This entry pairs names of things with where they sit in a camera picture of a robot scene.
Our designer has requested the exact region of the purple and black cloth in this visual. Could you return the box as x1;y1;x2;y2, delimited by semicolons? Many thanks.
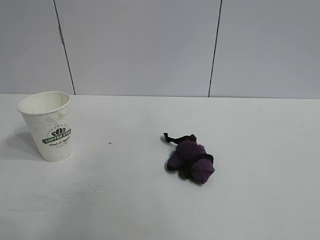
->
159;132;216;186

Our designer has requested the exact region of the white paper coffee cup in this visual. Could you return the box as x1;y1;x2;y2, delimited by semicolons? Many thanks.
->
17;91;73;162

